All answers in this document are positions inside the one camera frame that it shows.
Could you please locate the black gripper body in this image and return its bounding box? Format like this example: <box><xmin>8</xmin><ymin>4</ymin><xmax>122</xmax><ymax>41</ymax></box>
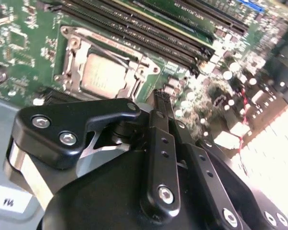
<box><xmin>37</xmin><ymin>104</ymin><xmax>288</xmax><ymax>230</ymax></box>

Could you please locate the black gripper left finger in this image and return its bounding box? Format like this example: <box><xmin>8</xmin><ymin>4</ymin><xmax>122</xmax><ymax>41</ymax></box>
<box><xmin>5</xmin><ymin>90</ymin><xmax>180</xmax><ymax>218</ymax></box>

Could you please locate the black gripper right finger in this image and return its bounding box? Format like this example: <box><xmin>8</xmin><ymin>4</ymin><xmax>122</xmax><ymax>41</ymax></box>
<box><xmin>162</xmin><ymin>90</ymin><xmax>288</xmax><ymax>230</ymax></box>

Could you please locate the silver CPU plate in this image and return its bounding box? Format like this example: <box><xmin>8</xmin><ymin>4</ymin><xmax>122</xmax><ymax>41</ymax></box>
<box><xmin>80</xmin><ymin>53</ymin><xmax>128</xmax><ymax>93</ymax></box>

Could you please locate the thin metal locking lever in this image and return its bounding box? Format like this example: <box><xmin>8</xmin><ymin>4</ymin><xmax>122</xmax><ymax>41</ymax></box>
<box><xmin>90</xmin><ymin>45</ymin><xmax>133</xmax><ymax>69</ymax></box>

